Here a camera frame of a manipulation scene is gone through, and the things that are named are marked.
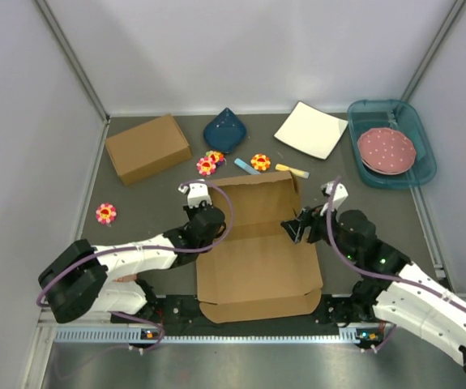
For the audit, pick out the pink flower plush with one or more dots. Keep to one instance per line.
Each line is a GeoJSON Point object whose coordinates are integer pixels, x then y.
{"type": "Point", "coordinates": [206, 166]}
{"type": "Point", "coordinates": [106, 213]}

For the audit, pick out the orange flower plush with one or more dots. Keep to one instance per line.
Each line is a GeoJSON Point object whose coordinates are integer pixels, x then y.
{"type": "Point", "coordinates": [260, 162]}

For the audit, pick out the brown cardboard box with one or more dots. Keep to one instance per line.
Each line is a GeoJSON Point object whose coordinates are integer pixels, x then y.
{"type": "Point", "coordinates": [147, 149]}
{"type": "Point", "coordinates": [257, 272]}

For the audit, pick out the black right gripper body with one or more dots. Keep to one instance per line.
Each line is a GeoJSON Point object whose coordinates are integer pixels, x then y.
{"type": "Point", "coordinates": [319, 229]}

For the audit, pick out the closed brown cardboard box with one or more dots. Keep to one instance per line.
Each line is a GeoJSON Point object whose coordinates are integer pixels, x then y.
{"type": "Point", "coordinates": [147, 149]}

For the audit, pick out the white square plate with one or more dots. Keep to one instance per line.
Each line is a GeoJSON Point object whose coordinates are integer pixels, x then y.
{"type": "Point", "coordinates": [311, 131]}

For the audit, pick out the rainbow flower plush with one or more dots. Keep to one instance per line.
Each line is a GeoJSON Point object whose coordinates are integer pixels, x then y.
{"type": "Point", "coordinates": [217, 157]}

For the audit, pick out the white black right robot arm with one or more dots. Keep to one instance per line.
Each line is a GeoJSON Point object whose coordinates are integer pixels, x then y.
{"type": "Point", "coordinates": [392, 287]}

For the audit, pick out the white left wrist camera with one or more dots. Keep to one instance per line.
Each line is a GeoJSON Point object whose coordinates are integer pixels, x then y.
{"type": "Point", "coordinates": [196, 193]}

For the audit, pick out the blue chalk stick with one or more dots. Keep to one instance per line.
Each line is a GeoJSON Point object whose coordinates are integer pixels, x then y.
{"type": "Point", "coordinates": [245, 167]}

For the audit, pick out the pink dotted plate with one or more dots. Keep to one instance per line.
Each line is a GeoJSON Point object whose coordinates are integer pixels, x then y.
{"type": "Point", "coordinates": [386, 151]}

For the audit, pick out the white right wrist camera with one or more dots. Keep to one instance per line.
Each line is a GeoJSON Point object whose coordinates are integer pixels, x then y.
{"type": "Point", "coordinates": [335, 196]}

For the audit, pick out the dark blue ceramic bowl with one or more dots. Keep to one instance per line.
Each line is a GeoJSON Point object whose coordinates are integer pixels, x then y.
{"type": "Point", "coordinates": [224, 132]}

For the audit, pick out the teal plastic bin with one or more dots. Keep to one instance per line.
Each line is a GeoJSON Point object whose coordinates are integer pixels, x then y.
{"type": "Point", "coordinates": [364, 115]}

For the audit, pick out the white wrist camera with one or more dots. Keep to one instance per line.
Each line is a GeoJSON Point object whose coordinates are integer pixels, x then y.
{"type": "Point", "coordinates": [335, 196]}
{"type": "Point", "coordinates": [196, 193]}

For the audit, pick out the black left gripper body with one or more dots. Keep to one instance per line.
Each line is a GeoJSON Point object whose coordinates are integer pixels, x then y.
{"type": "Point", "coordinates": [191, 212]}

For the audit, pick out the yellow chalk stick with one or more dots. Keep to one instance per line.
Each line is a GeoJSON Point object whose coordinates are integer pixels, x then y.
{"type": "Point", "coordinates": [293, 171]}

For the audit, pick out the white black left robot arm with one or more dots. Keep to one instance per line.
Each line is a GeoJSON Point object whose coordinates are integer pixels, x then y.
{"type": "Point", "coordinates": [86, 278]}

